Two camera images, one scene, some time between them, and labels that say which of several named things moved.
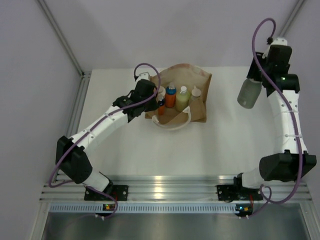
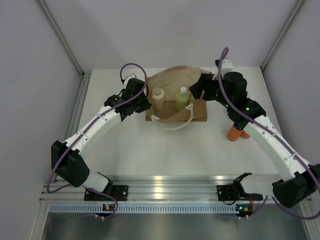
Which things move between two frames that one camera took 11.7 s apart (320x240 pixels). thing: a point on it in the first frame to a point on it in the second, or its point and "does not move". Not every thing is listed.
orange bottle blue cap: x=170 y=96 to x=235 y=132
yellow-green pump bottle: x=182 y=99 does not move
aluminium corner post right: x=298 y=6 does not move
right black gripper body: x=254 y=72 to x=211 y=91
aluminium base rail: x=65 y=188 does not move
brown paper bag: x=179 y=75 does not move
